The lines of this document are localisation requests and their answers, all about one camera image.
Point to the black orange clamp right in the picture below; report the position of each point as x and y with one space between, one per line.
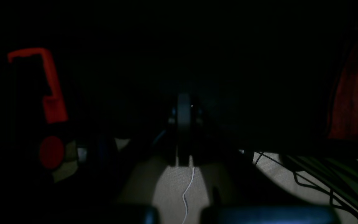
34 123

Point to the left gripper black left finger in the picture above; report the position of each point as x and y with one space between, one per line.
158 145

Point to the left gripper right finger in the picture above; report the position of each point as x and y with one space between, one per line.
240 193

